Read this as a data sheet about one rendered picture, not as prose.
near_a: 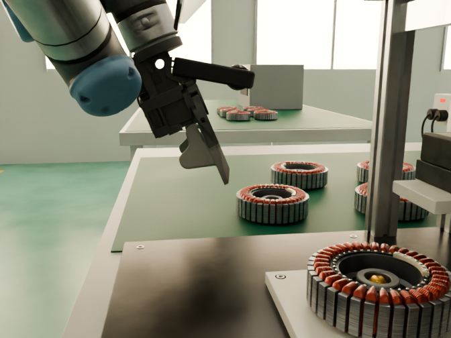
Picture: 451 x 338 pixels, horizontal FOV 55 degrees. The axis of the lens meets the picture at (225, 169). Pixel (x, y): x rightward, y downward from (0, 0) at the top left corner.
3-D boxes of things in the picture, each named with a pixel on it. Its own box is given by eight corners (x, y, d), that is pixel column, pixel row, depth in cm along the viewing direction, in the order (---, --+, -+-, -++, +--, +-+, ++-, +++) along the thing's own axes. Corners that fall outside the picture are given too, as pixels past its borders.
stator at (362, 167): (368, 172, 95) (370, 156, 95) (421, 180, 88) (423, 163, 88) (347, 182, 87) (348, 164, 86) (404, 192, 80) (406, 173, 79)
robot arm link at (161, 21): (168, 8, 62) (167, -2, 54) (181, 39, 63) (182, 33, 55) (121, 28, 62) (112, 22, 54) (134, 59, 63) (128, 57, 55)
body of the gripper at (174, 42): (160, 135, 66) (125, 60, 63) (211, 113, 66) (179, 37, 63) (158, 143, 59) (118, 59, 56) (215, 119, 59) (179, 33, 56)
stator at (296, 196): (240, 227, 62) (240, 202, 61) (232, 204, 73) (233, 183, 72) (317, 225, 63) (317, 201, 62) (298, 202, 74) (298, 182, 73)
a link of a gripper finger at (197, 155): (194, 197, 59) (170, 138, 61) (235, 180, 59) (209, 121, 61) (191, 194, 56) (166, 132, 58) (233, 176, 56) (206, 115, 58)
